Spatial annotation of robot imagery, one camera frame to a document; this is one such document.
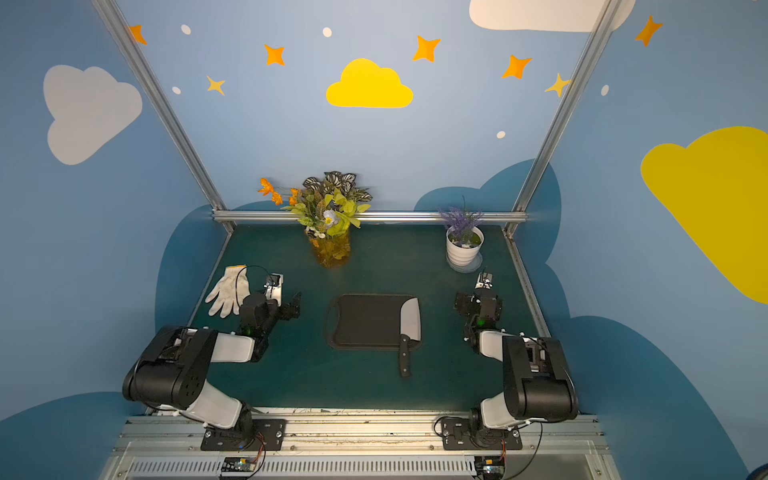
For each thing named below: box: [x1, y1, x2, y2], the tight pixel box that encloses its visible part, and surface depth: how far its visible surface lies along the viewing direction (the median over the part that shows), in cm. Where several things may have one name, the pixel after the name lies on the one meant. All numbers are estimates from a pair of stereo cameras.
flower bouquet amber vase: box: [258, 171, 373, 269], surface depth 103 cm
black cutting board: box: [327, 293, 422, 351], surface depth 98 cm
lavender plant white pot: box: [437, 195, 485, 273], surface depth 106 cm
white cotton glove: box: [205, 265, 251, 318], surface depth 103 cm
